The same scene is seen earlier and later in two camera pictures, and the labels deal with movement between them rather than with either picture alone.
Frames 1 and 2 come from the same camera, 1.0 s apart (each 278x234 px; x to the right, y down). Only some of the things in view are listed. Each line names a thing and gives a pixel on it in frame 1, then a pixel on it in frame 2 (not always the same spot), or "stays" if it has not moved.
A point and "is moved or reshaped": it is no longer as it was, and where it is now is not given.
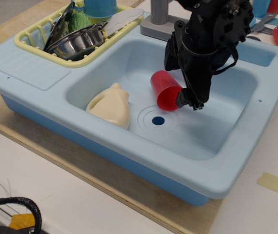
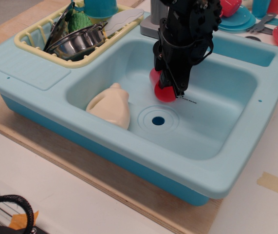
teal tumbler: x=260 y=8 stays
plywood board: x=175 y=213 stays
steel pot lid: x=58 y=28 stays
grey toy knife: x=121 y=18 stays
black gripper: x=205 y=42 → x=185 y=36
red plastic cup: x=165 y=88 is moved or reshaped
